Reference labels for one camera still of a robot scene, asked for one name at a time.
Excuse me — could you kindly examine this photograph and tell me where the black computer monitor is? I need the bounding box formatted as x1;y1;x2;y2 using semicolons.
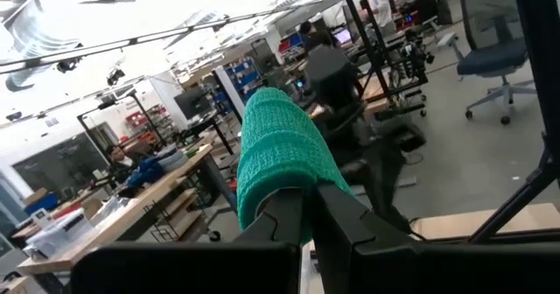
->
172;87;214;121

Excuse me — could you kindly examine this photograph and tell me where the green elastic bandage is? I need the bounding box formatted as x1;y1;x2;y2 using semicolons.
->
235;87;356;245

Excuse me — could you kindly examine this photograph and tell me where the person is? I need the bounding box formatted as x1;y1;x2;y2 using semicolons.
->
300;20;334;54
361;0;398;39
103;143;137;186

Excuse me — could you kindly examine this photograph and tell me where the open laptop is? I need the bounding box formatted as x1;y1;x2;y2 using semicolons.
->
332;26;354;46

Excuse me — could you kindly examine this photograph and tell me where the blue bin shelving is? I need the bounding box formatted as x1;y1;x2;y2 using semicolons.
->
223;56;264;108

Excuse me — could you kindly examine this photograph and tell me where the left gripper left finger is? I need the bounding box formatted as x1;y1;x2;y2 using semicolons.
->
69;187;305;294

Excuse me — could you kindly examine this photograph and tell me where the clear storage bin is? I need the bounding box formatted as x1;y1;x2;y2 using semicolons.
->
24;207;96;261

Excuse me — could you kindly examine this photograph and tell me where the wooden workbench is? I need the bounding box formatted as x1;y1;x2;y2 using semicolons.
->
16;143;216;282

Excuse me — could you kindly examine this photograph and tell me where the blue office chair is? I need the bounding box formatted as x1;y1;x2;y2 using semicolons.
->
456;0;540;127

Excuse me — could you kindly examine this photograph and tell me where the black ceiling spotlight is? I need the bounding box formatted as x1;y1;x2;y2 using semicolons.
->
55;56;83;74
106;67;127;88

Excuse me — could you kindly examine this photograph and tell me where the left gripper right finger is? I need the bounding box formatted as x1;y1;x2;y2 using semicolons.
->
311;183;560;294

